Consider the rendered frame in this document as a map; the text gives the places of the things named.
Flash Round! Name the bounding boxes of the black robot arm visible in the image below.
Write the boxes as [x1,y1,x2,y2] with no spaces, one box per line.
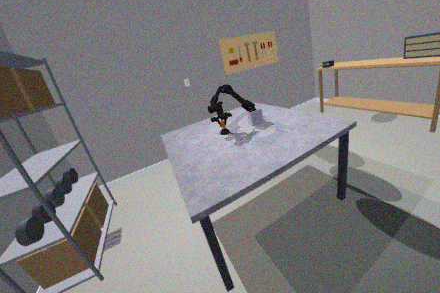
[207,84,256,120]

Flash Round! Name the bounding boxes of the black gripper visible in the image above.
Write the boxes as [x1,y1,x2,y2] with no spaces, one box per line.
[211,109,232,126]

